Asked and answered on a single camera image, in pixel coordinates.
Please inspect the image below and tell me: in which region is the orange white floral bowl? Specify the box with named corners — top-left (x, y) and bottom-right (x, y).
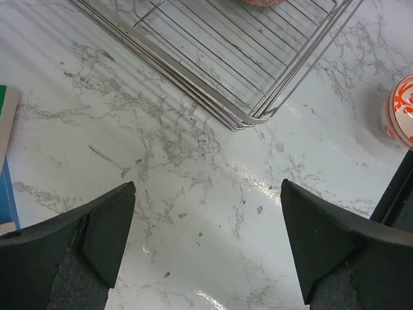
top-left (379, 75), bottom-right (412, 150)

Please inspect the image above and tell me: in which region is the metal wire dish rack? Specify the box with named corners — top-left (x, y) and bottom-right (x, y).
top-left (75, 0), bottom-right (360, 131)

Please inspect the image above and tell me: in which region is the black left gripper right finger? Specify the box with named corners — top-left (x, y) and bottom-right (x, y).
top-left (281, 180), bottom-right (412, 309)

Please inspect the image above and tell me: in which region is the black white floral bowl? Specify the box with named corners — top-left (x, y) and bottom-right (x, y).
top-left (242, 0), bottom-right (285, 7)

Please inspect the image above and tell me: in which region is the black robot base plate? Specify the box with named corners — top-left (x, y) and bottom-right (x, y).
top-left (370, 150), bottom-right (413, 233)

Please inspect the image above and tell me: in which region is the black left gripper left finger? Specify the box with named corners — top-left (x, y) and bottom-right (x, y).
top-left (1, 181), bottom-right (136, 309)

